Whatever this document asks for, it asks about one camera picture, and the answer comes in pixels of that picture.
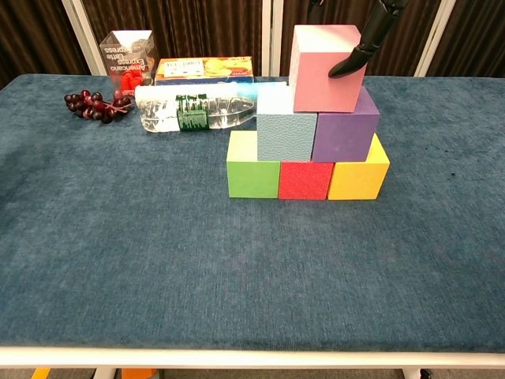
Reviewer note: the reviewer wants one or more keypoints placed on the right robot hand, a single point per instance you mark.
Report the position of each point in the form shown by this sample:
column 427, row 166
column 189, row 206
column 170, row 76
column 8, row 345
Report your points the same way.
column 371, row 35

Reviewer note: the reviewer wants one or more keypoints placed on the pink cube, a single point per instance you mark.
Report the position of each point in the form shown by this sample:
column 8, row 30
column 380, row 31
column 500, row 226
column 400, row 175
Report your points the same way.
column 327, row 83

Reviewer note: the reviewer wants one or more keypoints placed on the purple cube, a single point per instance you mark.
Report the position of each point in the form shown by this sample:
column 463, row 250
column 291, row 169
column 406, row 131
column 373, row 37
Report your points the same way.
column 343, row 136

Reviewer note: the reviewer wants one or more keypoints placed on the light blue cube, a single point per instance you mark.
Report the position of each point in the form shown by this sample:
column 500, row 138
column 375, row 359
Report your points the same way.
column 286, row 136

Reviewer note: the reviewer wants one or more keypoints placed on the yellow cube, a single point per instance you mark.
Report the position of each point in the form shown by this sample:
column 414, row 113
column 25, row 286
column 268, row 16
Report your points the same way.
column 355, row 179

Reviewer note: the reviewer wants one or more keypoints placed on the green cube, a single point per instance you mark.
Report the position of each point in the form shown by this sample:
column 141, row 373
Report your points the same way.
column 252, row 179

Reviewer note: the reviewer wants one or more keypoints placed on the red cube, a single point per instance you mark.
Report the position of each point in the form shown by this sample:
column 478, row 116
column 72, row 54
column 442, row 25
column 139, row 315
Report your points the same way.
column 305, row 179

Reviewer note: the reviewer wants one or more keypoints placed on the brown curtain partition panel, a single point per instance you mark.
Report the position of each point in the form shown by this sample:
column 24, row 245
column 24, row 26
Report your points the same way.
column 335, row 12
column 31, row 23
column 205, row 27
column 477, row 35

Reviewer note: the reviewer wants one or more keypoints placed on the clear plastic water bottle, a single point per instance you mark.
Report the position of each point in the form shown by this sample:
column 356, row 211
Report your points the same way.
column 221, row 112

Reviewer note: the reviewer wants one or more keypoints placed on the orange cracker box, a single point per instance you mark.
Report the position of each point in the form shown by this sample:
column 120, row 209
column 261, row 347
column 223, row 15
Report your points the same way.
column 205, row 69

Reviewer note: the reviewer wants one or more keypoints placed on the white and cyan tube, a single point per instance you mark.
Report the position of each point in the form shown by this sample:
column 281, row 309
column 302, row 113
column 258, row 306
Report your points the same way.
column 177, row 90

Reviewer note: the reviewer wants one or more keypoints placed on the clear coffee capsule box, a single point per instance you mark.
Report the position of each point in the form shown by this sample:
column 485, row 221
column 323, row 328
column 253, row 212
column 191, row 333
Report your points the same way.
column 126, row 55

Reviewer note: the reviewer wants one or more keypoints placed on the dark red grape bunch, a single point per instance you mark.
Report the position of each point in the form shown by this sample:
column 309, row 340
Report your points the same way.
column 98, row 108

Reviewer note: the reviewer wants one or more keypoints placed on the orange plastic object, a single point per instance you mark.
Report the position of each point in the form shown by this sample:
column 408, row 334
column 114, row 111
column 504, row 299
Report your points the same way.
column 138, row 374

